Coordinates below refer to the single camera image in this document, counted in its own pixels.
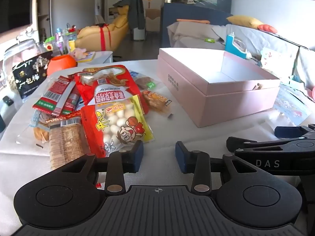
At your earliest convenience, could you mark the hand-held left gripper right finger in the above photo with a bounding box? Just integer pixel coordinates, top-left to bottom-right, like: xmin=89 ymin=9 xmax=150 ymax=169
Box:
xmin=175 ymin=141 xmax=261 ymax=194

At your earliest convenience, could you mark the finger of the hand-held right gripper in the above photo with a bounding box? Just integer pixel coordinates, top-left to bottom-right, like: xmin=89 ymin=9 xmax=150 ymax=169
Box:
xmin=274 ymin=125 xmax=311 ymax=138
xmin=226 ymin=136 xmax=259 ymax=153

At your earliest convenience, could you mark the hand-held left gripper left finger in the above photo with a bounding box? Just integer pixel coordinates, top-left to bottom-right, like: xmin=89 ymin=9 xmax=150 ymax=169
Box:
xmin=59 ymin=140 xmax=144 ymax=194

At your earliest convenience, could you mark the pink cardboard box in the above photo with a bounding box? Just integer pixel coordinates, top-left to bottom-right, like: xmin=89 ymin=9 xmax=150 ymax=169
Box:
xmin=157 ymin=48 xmax=281 ymax=128

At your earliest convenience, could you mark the printed plastic bag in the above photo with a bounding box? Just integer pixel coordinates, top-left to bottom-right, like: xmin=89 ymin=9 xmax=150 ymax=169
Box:
xmin=273 ymin=84 xmax=313 ymax=126

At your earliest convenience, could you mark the red yellow white-ball snack packet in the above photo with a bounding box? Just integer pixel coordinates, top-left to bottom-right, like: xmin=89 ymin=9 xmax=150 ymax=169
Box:
xmin=80 ymin=95 xmax=155 ymax=159

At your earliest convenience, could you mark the orange brown snack packet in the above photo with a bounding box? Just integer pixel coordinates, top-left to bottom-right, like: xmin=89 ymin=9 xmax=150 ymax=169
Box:
xmin=141 ymin=90 xmax=173 ymax=113

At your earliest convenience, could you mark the large red snack packet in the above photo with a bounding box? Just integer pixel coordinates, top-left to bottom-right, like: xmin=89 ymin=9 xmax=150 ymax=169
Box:
xmin=74 ymin=65 xmax=149 ymax=115

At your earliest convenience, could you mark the white printed card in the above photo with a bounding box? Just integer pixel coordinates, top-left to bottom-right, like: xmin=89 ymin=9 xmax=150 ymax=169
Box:
xmin=261 ymin=47 xmax=288 ymax=75

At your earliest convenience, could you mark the brown cracker packet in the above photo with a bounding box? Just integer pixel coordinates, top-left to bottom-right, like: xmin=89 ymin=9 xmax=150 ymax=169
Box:
xmin=47 ymin=117 xmax=91 ymax=171

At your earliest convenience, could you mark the red green striped snack packet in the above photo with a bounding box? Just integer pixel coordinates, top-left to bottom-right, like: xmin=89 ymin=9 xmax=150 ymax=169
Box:
xmin=33 ymin=76 xmax=72 ymax=112
xmin=52 ymin=80 xmax=81 ymax=117

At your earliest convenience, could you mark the white low table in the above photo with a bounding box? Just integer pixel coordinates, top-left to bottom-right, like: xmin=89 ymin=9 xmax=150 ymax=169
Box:
xmin=81 ymin=50 xmax=114 ymax=65

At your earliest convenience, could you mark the orange cushion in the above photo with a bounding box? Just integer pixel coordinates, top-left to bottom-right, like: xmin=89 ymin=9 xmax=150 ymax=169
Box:
xmin=257 ymin=24 xmax=278 ymax=34

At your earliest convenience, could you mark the yellow notepad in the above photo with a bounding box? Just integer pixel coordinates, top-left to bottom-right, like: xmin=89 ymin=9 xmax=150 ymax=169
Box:
xmin=79 ymin=52 xmax=96 ymax=62

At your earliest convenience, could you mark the pink plush toy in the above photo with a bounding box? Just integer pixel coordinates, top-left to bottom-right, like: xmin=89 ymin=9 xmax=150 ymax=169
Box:
xmin=71 ymin=48 xmax=88 ymax=60

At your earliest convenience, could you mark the orange pumpkin container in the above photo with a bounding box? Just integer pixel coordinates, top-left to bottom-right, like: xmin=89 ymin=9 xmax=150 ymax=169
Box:
xmin=47 ymin=55 xmax=78 ymax=76

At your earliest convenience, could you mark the yellow cushion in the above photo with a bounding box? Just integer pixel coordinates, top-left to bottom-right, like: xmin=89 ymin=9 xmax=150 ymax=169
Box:
xmin=226 ymin=15 xmax=265 ymax=29

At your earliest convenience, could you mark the white air purifier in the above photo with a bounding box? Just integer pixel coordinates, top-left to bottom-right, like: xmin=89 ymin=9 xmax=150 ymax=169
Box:
xmin=133 ymin=28 xmax=145 ymax=41

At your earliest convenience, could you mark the grey covered sofa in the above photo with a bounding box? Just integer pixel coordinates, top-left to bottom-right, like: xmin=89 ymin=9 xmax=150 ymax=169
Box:
xmin=167 ymin=21 xmax=315 ymax=91

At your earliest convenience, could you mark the red ribbon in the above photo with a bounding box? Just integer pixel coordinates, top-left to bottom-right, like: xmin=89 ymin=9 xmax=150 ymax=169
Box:
xmin=98 ymin=23 xmax=112 ymax=52

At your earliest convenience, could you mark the yellow sofa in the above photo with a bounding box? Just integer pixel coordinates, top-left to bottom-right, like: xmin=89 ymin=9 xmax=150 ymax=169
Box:
xmin=75 ymin=5 xmax=130 ymax=52

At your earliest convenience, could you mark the black snack bag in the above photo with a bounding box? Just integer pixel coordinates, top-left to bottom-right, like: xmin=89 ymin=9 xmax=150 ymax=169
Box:
xmin=12 ymin=52 xmax=54 ymax=102

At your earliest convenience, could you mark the orange bolster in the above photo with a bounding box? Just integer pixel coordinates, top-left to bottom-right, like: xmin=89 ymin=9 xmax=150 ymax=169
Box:
xmin=177 ymin=19 xmax=211 ymax=25

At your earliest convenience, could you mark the beige chair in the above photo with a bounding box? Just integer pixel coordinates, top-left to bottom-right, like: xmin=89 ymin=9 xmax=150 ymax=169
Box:
xmin=145 ymin=8 xmax=161 ymax=32

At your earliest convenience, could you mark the cluster of colourful toys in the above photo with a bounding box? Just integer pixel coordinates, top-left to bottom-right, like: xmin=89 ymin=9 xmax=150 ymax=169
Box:
xmin=44 ymin=23 xmax=79 ymax=54

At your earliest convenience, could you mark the blue cabinet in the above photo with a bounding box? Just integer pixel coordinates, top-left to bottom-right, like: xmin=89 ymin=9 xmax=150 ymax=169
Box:
xmin=161 ymin=2 xmax=233 ymax=54

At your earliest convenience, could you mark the dark coat on stand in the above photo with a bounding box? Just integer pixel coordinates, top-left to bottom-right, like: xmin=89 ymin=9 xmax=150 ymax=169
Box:
xmin=113 ymin=0 xmax=145 ymax=30

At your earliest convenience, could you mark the glass jar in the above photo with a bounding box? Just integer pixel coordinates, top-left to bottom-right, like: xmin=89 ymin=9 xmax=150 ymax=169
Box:
xmin=2 ymin=38 xmax=45 ymax=94

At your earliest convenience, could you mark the television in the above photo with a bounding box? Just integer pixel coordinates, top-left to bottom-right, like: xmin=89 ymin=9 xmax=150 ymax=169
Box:
xmin=0 ymin=0 xmax=33 ymax=33

